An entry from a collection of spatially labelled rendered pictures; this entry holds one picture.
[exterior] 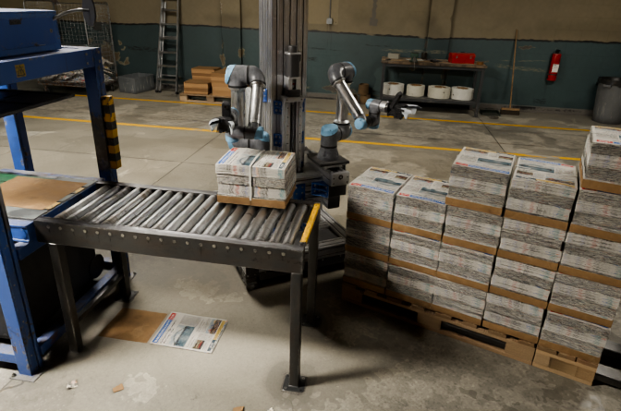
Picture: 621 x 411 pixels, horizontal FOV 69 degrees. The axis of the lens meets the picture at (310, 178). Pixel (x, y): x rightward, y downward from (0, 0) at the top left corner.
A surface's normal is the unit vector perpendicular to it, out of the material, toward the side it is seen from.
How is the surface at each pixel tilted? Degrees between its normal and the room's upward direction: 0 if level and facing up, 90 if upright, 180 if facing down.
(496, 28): 90
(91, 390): 0
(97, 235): 90
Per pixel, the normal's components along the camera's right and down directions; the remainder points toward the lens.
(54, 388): 0.03, -0.93
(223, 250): -0.17, 0.36
